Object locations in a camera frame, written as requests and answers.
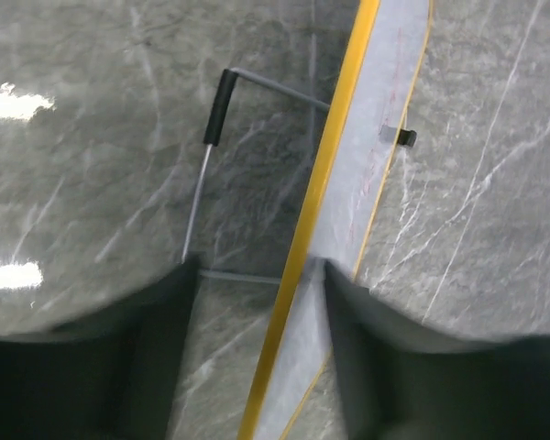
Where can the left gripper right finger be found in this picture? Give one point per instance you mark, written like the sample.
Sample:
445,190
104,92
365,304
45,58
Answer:
400,379

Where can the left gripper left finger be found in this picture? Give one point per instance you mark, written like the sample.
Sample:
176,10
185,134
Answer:
110,373

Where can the yellow framed whiteboard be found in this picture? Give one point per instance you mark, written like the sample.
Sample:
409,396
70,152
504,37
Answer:
364,126

